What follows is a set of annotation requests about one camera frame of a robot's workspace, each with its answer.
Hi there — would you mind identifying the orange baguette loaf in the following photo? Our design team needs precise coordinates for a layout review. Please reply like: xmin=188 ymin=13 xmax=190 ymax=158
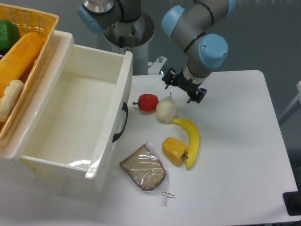
xmin=0 ymin=32 xmax=44 ymax=97

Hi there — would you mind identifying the white plastic drawer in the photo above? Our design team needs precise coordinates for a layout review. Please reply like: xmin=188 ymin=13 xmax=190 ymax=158
xmin=21 ymin=45 xmax=133 ymax=179

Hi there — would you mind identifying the black drawer handle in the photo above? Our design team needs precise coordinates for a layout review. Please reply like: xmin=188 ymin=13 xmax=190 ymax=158
xmin=112 ymin=102 xmax=128 ymax=143

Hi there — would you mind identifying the yellow bell pepper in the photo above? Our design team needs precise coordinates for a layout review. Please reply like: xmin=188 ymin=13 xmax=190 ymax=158
xmin=161 ymin=137 xmax=188 ymax=166

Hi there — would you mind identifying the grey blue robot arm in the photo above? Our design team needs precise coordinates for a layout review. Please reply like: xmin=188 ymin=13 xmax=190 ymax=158
xmin=161 ymin=0 xmax=237 ymax=103

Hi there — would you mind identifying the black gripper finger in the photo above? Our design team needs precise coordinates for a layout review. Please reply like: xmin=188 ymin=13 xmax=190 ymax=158
xmin=187 ymin=88 xmax=207 ymax=104
xmin=162 ymin=67 xmax=176 ymax=89

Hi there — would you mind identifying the white drawer cabinet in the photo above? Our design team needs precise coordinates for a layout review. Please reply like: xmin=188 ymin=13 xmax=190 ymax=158
xmin=0 ymin=30 xmax=116 ymax=205

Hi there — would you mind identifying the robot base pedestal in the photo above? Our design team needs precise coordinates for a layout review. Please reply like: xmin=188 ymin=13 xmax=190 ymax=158
xmin=77 ymin=0 xmax=156 ymax=76

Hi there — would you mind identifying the green bell pepper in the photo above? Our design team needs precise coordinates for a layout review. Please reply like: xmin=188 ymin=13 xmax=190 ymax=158
xmin=0 ymin=19 xmax=20 ymax=55

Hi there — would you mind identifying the bagged brown bread slice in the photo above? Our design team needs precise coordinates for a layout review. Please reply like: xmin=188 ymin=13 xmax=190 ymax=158
xmin=119 ymin=143 xmax=177 ymax=206

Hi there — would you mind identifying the yellow wicker basket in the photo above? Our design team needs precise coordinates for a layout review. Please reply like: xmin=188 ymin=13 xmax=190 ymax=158
xmin=0 ymin=3 xmax=59 ymax=141

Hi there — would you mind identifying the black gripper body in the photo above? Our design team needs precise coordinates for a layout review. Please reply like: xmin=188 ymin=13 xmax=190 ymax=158
xmin=175 ymin=68 xmax=205 ymax=94

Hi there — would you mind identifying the red bell pepper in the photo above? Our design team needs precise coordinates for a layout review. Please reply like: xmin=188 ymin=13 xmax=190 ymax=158
xmin=133 ymin=94 xmax=159 ymax=115

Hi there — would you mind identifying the pale white pear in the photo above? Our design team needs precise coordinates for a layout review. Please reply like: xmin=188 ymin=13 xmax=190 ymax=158
xmin=156 ymin=93 xmax=177 ymax=124

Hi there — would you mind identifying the white mounting bracket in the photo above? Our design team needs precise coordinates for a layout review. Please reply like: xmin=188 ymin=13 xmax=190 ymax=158
xmin=148 ymin=56 xmax=167 ymax=75

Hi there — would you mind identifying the black object at edge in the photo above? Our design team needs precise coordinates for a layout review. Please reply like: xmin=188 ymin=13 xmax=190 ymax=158
xmin=283 ymin=191 xmax=301 ymax=216

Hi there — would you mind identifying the pale bread roll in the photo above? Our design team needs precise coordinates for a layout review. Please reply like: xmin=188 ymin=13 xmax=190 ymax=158
xmin=0 ymin=80 xmax=24 ymax=122

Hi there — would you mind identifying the yellow banana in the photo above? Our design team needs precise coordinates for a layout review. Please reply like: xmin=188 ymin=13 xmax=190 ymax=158
xmin=172 ymin=119 xmax=200 ymax=170

